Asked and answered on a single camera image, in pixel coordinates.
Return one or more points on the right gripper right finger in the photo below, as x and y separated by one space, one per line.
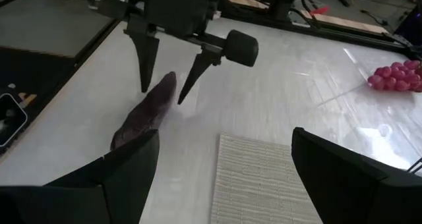
356 194

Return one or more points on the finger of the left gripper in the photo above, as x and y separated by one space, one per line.
146 56
198 72

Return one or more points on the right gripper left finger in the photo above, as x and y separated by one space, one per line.
82 197

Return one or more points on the dark purple eggplant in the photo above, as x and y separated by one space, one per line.
148 112

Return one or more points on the purple grape bunch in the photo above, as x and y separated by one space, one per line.
397 77

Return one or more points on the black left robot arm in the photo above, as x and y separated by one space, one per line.
287 0

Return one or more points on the person's shoe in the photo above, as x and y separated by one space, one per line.
93 4

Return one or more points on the grey woven placemat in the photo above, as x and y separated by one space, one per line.
257 178

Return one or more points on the black device with white outline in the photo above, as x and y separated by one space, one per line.
10 118

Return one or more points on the red tag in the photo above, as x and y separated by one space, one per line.
319 10

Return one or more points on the black device with blue light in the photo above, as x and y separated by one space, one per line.
410 29

